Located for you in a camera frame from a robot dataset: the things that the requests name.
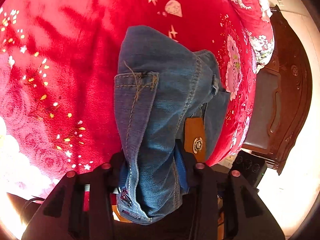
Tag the red rose print blanket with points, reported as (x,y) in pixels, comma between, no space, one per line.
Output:
(62,55)

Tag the floral quilt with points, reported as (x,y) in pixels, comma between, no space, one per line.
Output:
(250,17)

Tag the white wall socket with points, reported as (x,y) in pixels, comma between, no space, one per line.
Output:
(280,2)

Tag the dark wooden bed board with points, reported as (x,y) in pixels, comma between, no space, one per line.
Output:
(295,80)

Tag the black speaker box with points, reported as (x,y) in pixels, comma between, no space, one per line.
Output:
(250,165)

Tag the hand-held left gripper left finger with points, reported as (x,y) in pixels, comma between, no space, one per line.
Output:
(100,180)

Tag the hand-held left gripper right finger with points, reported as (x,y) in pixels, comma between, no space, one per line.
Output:
(181,170)

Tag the blue denim pants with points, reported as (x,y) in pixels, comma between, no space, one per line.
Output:
(155,105)

